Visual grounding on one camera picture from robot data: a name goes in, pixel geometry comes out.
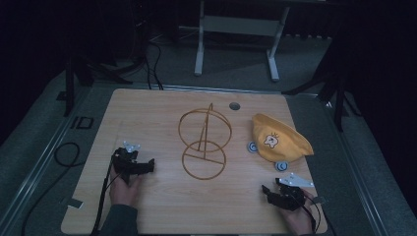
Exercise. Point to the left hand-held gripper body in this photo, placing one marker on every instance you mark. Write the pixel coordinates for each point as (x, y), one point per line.
(126, 164)

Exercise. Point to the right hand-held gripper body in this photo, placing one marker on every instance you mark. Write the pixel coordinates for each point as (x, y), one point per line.
(290, 193)

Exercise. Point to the person's left hand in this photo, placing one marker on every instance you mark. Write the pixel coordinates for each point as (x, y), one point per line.
(126, 191)

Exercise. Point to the round blue white badge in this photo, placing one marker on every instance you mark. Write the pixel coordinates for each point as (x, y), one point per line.
(281, 166)
(252, 147)

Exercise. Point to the grey tape piece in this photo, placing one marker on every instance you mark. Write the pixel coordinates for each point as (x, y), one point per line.
(75, 203)
(319, 199)

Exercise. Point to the yellow cap with cartoon print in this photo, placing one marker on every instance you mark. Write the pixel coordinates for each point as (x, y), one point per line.
(282, 139)

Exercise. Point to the grey table grommet hole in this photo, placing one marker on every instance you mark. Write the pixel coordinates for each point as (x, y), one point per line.
(234, 106)

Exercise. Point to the black tripod stand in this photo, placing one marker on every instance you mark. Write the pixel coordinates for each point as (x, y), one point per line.
(331, 85)
(82, 69)

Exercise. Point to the white desk frame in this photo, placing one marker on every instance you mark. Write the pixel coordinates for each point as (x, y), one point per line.
(241, 26)

